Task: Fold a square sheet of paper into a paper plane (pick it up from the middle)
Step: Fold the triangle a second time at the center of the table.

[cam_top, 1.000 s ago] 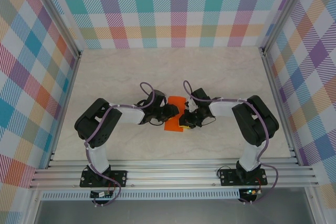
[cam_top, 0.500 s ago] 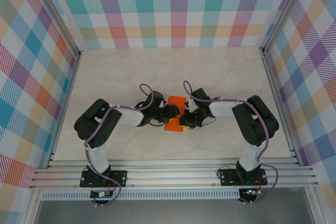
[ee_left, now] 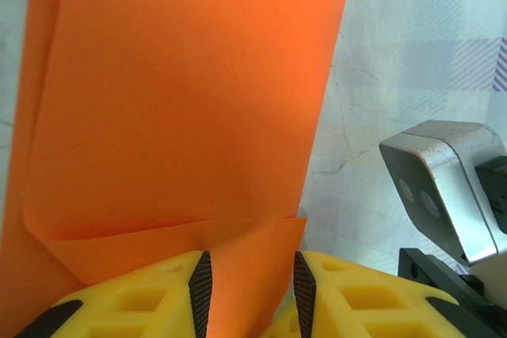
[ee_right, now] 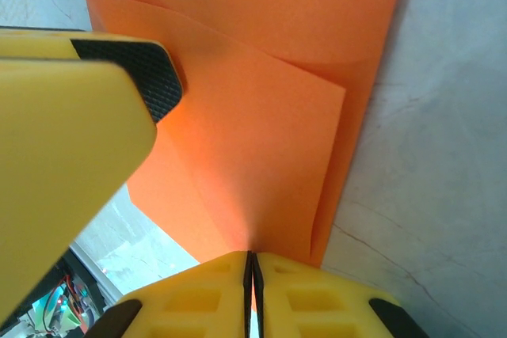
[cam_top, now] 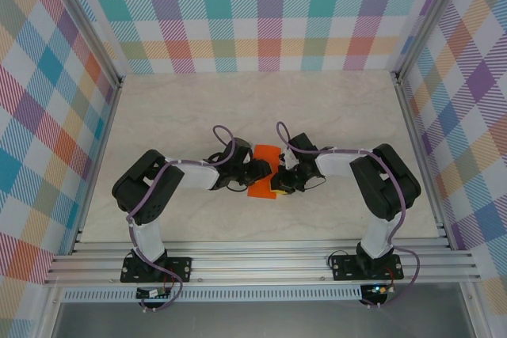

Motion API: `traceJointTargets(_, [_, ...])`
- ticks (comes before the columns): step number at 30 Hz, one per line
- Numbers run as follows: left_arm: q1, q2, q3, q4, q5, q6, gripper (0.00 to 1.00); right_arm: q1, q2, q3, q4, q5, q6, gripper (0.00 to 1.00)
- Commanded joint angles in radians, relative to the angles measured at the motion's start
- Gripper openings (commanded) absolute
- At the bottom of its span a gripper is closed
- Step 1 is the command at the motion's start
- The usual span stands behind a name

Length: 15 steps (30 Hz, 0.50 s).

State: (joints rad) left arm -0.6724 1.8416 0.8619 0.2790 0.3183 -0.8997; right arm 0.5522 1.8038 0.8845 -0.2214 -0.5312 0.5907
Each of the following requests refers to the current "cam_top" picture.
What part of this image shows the slotted grey cable duct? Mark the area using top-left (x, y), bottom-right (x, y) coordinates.
top-left (62, 288), bottom-right (364, 303)

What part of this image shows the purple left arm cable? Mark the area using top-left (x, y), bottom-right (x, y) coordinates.
top-left (126, 124), bottom-right (238, 313)

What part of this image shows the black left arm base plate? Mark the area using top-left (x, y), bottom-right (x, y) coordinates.
top-left (120, 256), bottom-right (193, 283)

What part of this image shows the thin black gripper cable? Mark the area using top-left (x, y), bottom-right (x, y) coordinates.
top-left (296, 174), bottom-right (326, 193)
top-left (223, 177), bottom-right (246, 193)

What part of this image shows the orange paper sheet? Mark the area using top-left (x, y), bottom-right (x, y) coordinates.
top-left (246, 143), bottom-right (281, 200)

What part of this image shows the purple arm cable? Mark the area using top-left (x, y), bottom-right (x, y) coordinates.
top-left (126, 124), bottom-right (238, 313)
top-left (276, 121), bottom-right (421, 310)

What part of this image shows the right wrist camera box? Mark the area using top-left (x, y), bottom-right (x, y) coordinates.
top-left (279, 150), bottom-right (301, 171)

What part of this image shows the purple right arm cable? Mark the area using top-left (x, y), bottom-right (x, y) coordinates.
top-left (276, 121), bottom-right (421, 310)

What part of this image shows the thin black base cable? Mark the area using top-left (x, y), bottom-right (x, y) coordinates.
top-left (326, 248), bottom-right (361, 274)

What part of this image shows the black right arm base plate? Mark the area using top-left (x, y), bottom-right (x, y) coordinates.
top-left (331, 255), bottom-right (404, 282)

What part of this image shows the thin black left gripper cable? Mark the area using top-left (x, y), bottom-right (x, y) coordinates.
top-left (223, 177), bottom-right (246, 193)

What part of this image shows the thin black right gripper cable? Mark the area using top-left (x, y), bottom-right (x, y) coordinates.
top-left (296, 174), bottom-right (326, 193)

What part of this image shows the aluminium frame post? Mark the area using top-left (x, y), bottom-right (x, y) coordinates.
top-left (46, 0), bottom-right (124, 89)
top-left (390, 0), bottom-right (465, 82)

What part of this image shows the aluminium side rail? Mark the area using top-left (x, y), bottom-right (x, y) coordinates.
top-left (70, 76), bottom-right (124, 256)
top-left (394, 72), bottom-right (453, 250)

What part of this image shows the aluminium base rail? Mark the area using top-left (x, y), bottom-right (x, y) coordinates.
top-left (43, 237), bottom-right (482, 287)

